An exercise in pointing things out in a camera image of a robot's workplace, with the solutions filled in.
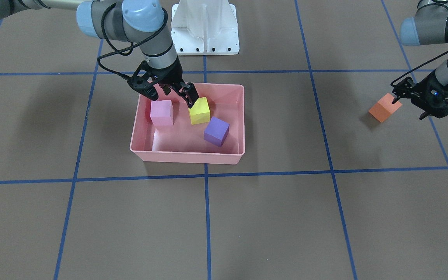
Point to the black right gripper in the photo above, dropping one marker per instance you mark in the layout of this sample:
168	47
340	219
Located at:
170	74

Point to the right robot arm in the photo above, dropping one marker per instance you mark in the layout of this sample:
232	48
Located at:
126	25

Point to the yellow foam block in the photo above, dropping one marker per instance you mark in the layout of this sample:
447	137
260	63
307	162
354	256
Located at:
200	111

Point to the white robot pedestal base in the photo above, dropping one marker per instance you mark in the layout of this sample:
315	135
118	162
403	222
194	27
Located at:
205	28

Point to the pink plastic bin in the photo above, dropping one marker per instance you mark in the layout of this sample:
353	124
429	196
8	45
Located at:
184	142

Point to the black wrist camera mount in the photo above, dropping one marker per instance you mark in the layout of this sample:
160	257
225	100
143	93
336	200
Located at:
142	81

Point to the purple foam block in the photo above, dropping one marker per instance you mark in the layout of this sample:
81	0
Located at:
216	131

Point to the light pink foam block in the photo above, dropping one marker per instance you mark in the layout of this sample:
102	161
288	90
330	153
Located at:
161	113

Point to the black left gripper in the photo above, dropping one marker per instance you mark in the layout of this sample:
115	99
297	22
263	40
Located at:
438	86

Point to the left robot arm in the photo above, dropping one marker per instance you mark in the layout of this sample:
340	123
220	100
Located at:
428	26

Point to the orange foam block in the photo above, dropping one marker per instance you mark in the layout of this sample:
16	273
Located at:
384	108

